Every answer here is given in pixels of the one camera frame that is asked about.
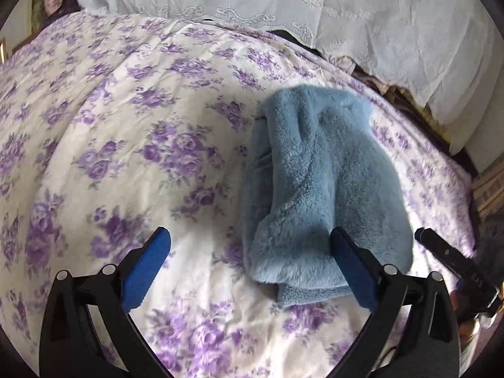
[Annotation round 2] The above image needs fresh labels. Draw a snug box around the white lace cloth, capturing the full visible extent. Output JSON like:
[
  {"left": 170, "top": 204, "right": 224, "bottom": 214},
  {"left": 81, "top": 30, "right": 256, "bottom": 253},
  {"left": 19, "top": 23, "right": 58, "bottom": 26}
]
[{"left": 74, "top": 0, "right": 489, "bottom": 155}]

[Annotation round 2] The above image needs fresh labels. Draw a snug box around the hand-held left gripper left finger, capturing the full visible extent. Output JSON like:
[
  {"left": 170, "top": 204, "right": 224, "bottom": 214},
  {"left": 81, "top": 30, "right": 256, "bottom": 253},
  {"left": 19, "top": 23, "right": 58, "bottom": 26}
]
[{"left": 39, "top": 226, "right": 174, "bottom": 378}]

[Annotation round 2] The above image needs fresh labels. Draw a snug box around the tan striped object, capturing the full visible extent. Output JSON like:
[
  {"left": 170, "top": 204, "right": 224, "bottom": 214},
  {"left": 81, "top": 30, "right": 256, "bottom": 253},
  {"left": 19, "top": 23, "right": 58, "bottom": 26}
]
[{"left": 472, "top": 164, "right": 504, "bottom": 215}]

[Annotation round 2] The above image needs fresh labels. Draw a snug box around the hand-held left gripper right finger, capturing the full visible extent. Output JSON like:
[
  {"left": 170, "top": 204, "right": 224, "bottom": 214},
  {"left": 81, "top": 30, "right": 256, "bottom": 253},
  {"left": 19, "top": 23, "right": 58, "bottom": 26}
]
[{"left": 330, "top": 226, "right": 461, "bottom": 378}]

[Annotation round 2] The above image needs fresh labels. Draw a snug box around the purple floral bed sheet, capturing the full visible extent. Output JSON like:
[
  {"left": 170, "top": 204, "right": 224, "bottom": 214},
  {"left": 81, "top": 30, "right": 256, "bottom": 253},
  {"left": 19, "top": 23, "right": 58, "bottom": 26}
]
[{"left": 0, "top": 11, "right": 479, "bottom": 378}]

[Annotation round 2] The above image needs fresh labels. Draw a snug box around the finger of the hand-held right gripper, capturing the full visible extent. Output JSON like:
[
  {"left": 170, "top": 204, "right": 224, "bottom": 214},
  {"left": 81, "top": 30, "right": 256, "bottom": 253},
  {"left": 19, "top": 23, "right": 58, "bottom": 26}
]
[{"left": 414, "top": 227, "right": 479, "bottom": 281}]

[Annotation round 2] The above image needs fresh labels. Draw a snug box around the blue fleece garment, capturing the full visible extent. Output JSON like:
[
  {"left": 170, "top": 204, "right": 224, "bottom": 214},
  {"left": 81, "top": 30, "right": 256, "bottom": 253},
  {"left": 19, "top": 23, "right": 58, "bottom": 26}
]
[{"left": 241, "top": 84, "right": 414, "bottom": 308}]

